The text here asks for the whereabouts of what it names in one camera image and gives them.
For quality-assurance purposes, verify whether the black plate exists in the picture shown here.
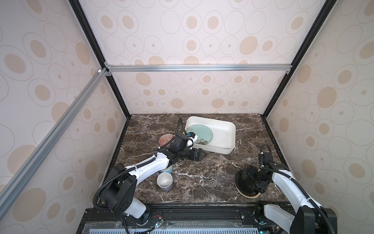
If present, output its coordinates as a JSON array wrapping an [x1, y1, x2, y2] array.
[[235, 170, 261, 199]]

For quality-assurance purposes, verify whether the mint green floral plate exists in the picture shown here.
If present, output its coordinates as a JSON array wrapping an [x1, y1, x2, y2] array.
[[187, 124, 213, 145]]

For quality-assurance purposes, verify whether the white plastic bin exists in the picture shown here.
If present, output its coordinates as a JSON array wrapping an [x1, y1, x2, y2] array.
[[186, 116, 236, 155]]

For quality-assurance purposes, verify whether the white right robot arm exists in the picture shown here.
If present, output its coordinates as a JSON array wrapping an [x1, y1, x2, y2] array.
[[235, 150, 338, 234]]

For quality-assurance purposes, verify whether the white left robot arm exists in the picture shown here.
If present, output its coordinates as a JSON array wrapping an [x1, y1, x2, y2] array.
[[93, 133, 207, 219]]

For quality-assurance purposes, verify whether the red patterned bowl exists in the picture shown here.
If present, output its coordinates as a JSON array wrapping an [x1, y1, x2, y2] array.
[[159, 134, 174, 147]]

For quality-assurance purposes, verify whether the light blue mug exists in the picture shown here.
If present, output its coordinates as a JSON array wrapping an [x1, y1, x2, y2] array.
[[160, 166, 173, 174]]

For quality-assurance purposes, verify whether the grey purple mug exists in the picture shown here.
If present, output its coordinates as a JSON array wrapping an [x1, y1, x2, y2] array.
[[156, 172, 173, 192]]

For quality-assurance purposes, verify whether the left diagonal aluminium bar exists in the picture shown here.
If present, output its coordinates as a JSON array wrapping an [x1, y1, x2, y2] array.
[[1, 67, 108, 218]]

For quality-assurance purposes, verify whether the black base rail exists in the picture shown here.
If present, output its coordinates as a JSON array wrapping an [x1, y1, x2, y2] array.
[[77, 201, 275, 234]]

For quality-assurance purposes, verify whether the horizontal aluminium frame bar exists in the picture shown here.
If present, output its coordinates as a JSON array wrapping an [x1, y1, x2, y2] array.
[[107, 64, 292, 72]]

